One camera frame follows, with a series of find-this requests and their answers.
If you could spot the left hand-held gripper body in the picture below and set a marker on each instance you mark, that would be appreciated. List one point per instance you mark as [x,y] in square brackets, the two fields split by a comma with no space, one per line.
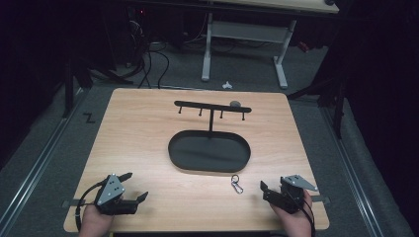
[110,192]

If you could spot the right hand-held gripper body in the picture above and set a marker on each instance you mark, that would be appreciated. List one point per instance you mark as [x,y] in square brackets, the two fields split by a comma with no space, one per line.
[292,197]

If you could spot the silver keyring with carabiner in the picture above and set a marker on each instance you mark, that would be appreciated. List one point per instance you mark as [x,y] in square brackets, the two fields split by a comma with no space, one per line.
[236,185]

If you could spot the black key rack with tray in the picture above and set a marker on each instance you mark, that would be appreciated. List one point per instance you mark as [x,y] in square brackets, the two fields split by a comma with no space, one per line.
[209,152]

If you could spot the person's right hand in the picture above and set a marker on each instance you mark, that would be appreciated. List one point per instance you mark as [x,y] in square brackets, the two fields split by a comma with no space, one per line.
[294,223]

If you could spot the person's left hand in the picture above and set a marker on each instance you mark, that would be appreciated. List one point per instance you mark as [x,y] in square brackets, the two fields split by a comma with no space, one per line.
[95,223]

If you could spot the grey tape tab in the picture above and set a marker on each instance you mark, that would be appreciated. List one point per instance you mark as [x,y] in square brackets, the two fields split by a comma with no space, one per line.
[321,199]
[69,203]

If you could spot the small grey round object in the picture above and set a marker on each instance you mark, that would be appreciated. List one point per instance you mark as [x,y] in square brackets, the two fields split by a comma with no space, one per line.
[235,103]

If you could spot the small white object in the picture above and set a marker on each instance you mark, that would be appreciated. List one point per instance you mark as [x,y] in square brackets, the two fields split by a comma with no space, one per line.
[227,85]

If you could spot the black metal stand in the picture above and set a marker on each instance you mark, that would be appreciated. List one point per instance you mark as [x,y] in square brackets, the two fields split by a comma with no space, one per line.
[74,82]
[329,89]

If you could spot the small red object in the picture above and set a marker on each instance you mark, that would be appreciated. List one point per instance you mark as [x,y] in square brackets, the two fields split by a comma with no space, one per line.
[303,46]

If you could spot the metal floor rail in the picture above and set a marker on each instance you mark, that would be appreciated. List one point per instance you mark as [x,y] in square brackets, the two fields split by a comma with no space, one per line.
[36,168]
[351,168]

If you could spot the white desk frame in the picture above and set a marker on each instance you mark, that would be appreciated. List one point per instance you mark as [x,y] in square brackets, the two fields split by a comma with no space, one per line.
[247,32]

